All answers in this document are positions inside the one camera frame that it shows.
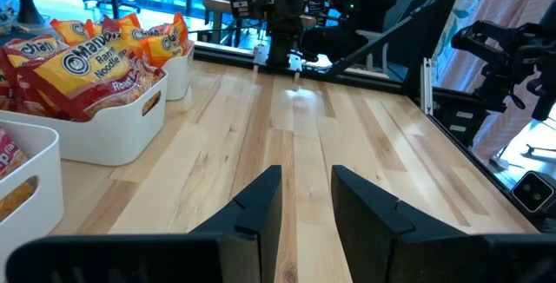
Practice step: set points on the wooden table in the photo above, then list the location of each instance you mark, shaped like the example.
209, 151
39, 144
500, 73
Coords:
217, 5

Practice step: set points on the person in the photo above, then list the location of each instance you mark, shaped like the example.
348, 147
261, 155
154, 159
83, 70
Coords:
369, 5

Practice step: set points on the white plastic bin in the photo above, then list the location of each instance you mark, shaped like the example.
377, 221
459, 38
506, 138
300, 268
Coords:
108, 140
178, 79
43, 166

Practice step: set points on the silver frame bracket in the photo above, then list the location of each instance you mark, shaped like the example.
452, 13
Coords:
426, 87

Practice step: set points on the grey chair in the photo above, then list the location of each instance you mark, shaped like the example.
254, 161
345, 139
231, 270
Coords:
401, 9

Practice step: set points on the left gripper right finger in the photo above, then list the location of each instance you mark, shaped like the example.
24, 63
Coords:
373, 239

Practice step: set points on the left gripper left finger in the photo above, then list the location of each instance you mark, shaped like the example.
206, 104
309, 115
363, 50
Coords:
243, 239

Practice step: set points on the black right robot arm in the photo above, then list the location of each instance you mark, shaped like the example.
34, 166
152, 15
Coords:
282, 50

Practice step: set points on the table-level camera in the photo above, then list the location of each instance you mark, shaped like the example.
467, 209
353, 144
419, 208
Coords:
532, 192

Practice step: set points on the green Maruchan shrimp ramen pack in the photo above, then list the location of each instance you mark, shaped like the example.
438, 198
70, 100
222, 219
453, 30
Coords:
11, 157

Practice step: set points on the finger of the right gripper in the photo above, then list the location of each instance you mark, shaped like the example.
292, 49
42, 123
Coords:
314, 1
240, 3

